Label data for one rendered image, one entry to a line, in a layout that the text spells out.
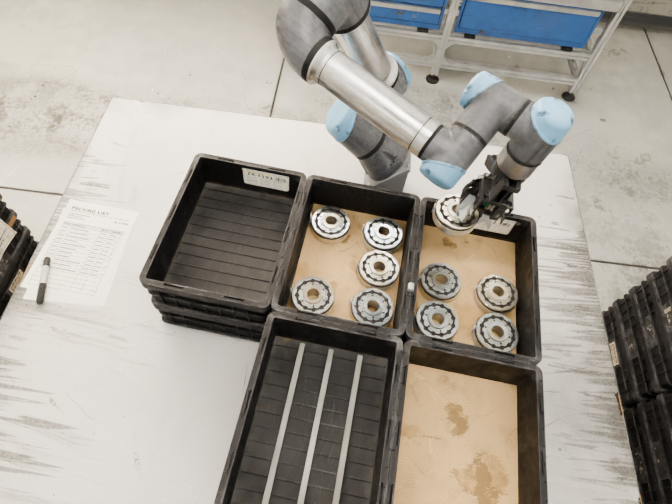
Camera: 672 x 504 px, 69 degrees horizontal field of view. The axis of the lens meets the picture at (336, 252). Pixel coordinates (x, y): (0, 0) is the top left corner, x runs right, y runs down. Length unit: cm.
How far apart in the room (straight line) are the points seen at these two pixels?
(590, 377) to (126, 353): 120
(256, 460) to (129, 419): 35
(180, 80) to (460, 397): 242
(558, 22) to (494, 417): 232
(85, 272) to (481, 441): 109
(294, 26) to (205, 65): 217
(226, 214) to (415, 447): 74
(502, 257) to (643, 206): 171
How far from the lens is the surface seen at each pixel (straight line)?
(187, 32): 342
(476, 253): 136
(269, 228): 131
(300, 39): 100
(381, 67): 129
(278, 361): 115
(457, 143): 93
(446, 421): 116
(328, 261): 126
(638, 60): 398
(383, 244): 127
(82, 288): 147
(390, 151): 142
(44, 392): 139
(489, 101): 96
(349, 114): 134
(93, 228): 157
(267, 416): 112
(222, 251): 129
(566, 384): 145
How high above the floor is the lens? 191
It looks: 58 degrees down
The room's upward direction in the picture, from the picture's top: 8 degrees clockwise
